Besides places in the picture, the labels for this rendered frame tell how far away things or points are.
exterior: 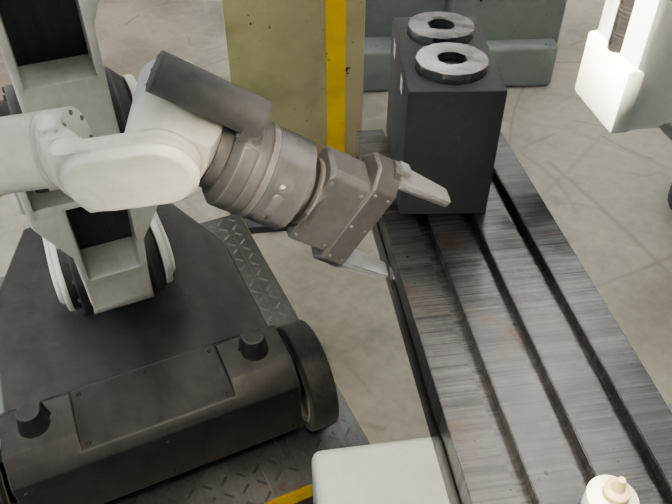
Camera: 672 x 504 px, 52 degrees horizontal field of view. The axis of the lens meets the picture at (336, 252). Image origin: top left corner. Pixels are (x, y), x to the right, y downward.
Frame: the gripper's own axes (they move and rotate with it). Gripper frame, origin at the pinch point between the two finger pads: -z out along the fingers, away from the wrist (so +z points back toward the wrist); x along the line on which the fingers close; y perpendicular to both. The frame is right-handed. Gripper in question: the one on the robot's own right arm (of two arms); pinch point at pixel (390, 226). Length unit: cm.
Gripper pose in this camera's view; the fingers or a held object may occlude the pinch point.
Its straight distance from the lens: 67.5
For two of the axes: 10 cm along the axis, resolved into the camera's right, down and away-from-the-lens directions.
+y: -1.2, -6.6, 7.4
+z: -8.4, -3.3, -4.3
